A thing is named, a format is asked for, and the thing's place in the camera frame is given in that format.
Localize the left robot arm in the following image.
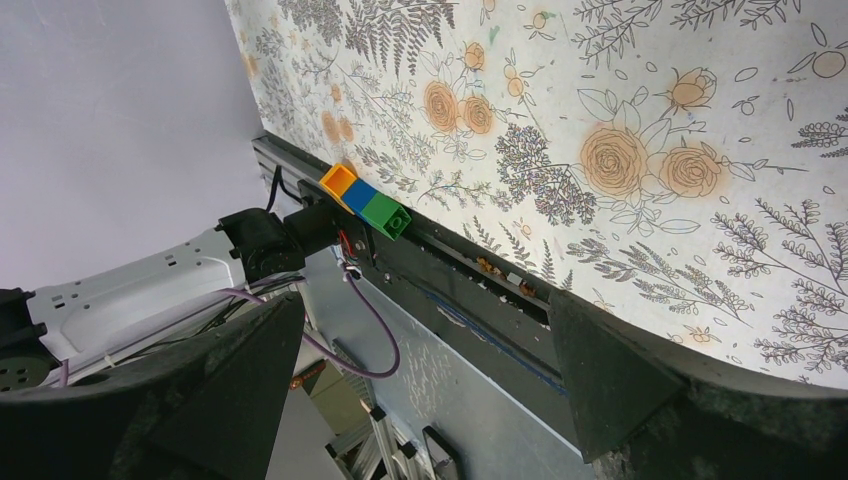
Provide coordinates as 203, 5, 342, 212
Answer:
1, 207, 337, 393

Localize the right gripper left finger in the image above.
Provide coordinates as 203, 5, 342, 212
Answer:
1, 291, 305, 479

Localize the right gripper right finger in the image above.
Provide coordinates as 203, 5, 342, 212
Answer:
548, 291, 847, 479

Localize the orange blue green block stack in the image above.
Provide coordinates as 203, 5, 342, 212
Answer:
319, 164, 412, 240

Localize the floral table mat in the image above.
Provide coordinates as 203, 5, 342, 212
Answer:
226, 0, 847, 389

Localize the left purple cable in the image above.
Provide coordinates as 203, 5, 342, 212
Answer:
218, 264, 402, 382

